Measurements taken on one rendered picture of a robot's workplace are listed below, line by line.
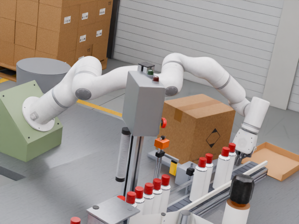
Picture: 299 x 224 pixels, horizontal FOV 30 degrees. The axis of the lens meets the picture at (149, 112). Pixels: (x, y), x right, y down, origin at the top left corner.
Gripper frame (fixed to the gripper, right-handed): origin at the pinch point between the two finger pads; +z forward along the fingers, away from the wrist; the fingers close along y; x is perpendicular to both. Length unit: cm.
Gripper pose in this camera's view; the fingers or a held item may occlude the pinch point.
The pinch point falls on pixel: (237, 161)
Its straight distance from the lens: 267.3
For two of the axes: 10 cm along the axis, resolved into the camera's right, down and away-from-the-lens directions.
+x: 5.4, 1.3, 8.3
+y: 7.7, 3.3, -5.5
